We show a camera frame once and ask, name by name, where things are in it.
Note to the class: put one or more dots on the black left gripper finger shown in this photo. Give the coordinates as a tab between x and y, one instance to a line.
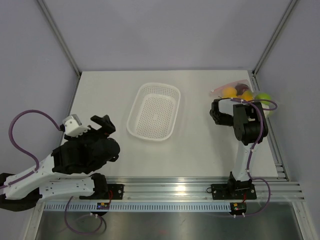
107	125
101	121

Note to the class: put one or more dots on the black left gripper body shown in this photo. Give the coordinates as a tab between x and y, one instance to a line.
92	135

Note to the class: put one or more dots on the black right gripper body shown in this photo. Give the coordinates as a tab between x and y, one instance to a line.
224	119

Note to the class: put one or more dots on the clear zip top bag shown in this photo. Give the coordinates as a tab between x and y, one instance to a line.
217	93

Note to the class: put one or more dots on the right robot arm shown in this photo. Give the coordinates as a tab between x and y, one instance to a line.
247	118

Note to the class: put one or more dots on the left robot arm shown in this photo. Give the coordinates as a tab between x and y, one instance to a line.
70	170

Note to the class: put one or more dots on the fake orange fruit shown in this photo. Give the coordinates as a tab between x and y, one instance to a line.
229	92

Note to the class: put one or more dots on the fake peach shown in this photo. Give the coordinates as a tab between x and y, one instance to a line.
246	95

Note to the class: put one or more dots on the fake dark red apple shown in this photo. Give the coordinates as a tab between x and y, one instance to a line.
241	88

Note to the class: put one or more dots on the fake green apple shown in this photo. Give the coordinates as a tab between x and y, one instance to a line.
264	98

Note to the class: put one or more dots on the white perforated plastic basket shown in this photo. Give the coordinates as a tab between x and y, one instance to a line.
154	112

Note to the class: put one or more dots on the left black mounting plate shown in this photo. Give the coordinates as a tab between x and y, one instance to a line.
113	191

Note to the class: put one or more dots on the black mounting plate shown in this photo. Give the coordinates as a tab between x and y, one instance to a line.
113	191
224	191

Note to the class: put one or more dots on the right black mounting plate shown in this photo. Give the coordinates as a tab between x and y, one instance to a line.
224	191

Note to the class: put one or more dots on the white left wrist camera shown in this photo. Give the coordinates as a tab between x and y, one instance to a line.
73	127

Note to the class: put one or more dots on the white slotted cable duct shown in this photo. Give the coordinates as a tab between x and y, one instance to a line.
148	207

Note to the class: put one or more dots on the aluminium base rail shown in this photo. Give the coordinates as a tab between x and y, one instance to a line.
194	189

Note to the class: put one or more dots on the left aluminium frame post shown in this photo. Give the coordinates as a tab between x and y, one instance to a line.
59	37

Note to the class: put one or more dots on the aluminium frame post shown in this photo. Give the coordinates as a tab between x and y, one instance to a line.
275	35
59	37

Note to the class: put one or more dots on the right aluminium frame post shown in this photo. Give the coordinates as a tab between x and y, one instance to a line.
275	35

